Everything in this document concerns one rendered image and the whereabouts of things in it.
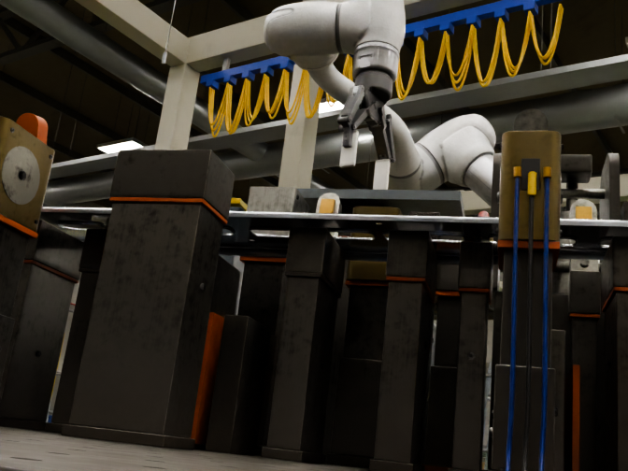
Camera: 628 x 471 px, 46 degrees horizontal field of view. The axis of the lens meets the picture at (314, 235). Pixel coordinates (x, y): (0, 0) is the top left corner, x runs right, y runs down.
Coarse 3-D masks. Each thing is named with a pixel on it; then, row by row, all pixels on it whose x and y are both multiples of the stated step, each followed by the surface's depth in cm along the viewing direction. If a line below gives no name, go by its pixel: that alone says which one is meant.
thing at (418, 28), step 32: (512, 0) 395; (544, 0) 386; (416, 32) 423; (448, 32) 415; (224, 64) 510; (256, 64) 491; (288, 64) 474; (416, 64) 420; (512, 64) 388; (544, 64) 378; (224, 96) 500; (288, 96) 472; (320, 96) 454
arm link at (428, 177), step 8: (416, 144) 194; (424, 152) 191; (424, 160) 190; (432, 160) 190; (424, 168) 189; (432, 168) 190; (416, 176) 187; (424, 176) 189; (432, 176) 190; (440, 176) 192; (392, 184) 189; (400, 184) 188; (408, 184) 188; (416, 184) 190; (424, 184) 191; (432, 184) 192; (440, 184) 195
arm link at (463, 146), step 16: (448, 128) 193; (464, 128) 191; (480, 128) 192; (432, 144) 191; (448, 144) 190; (464, 144) 188; (480, 144) 188; (448, 160) 189; (464, 160) 187; (480, 160) 186; (448, 176) 193; (464, 176) 189; (480, 176) 184; (480, 192) 185
